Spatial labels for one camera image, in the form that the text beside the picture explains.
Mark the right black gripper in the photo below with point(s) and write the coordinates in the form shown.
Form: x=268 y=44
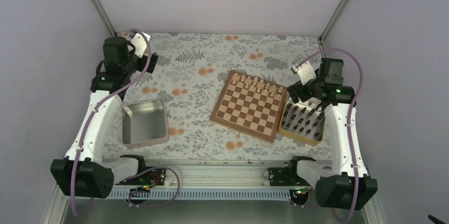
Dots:
x=303 y=96

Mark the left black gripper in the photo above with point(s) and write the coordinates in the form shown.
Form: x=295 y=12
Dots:
x=152 y=63

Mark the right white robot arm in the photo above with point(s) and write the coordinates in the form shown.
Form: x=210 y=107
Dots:
x=347 y=183

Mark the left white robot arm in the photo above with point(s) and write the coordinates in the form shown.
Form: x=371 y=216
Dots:
x=81 y=172

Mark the yellow tin with dark pieces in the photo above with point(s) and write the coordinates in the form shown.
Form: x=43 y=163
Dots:
x=303 y=121

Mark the wooden chessboard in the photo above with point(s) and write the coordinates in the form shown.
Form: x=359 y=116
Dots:
x=250 y=105

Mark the floral patterned table mat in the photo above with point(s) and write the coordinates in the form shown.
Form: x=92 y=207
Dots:
x=190 y=74

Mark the empty silver metal tin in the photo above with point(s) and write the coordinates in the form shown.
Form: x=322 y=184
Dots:
x=145 y=124

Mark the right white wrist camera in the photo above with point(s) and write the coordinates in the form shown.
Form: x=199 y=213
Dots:
x=305 y=72

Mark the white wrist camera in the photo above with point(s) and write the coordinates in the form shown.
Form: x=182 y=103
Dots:
x=140 y=45
x=305 y=72

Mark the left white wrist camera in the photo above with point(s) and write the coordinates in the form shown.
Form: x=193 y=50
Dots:
x=140 y=45

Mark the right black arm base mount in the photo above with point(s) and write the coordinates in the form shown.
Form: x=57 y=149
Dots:
x=285 y=176

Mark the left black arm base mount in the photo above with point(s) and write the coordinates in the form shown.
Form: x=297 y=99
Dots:
x=144 y=184

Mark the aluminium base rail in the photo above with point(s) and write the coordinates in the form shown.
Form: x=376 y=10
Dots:
x=211 y=180

